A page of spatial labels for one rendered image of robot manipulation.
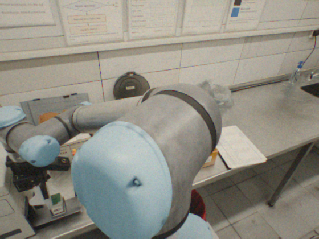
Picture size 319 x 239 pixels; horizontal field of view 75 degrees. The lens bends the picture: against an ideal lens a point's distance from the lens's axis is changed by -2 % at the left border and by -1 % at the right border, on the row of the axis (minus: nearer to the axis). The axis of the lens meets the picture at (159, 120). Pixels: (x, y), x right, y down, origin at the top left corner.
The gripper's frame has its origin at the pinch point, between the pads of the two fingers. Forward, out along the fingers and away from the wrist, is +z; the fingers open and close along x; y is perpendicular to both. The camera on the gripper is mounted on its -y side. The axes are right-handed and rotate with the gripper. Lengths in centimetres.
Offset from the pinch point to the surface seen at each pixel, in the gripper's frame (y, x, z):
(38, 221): 7.1, 2.1, 11.0
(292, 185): -192, -2, 102
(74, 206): -5.8, 1.5, 11.0
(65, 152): -5.9, -24.7, 5.9
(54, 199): -0.2, 0.2, 4.3
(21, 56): 3, -56, -30
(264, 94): -157, -43, 15
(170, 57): -76, -59, -19
